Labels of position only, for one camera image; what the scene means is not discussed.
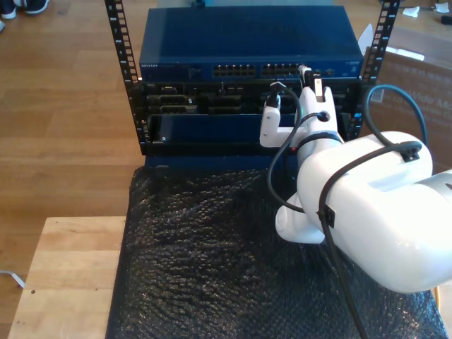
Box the black bubble-wrap mat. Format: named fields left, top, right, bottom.
left=105, top=165, right=449, bottom=339

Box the white paper flap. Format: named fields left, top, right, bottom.
left=357, top=23, right=374, bottom=50

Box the black perforated rack post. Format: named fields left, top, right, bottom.
left=104, top=0, right=148, bottom=156
left=347, top=0, right=402, bottom=146

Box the blue network switch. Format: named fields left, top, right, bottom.
left=138, top=6, right=364, bottom=84

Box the white flat strip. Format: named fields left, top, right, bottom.
left=0, top=269, right=27, bottom=289

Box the blue rack base plate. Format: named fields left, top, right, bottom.
left=143, top=155, right=301, bottom=170

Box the thick dark arm cable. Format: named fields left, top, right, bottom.
left=316, top=83, right=429, bottom=339

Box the dark blue shoe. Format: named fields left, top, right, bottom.
left=23, top=0, right=51, bottom=16

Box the black rack shelf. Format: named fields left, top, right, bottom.
left=140, top=112, right=356, bottom=157

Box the brown cardboard monitor box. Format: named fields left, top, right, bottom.
left=363, top=24, right=452, bottom=174

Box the black rack server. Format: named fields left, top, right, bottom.
left=141, top=81, right=362, bottom=116

